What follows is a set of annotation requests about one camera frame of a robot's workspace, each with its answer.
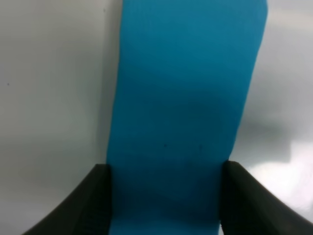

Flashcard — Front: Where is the white framed whiteboard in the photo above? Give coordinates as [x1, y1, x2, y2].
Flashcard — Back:
[0, 0, 313, 235]

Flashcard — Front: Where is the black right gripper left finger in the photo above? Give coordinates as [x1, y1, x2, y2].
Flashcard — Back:
[25, 164, 112, 235]

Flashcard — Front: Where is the blue whiteboard eraser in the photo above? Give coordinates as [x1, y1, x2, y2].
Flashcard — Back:
[107, 0, 268, 235]

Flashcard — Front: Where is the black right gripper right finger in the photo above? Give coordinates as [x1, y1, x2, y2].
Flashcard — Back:
[219, 161, 313, 235]

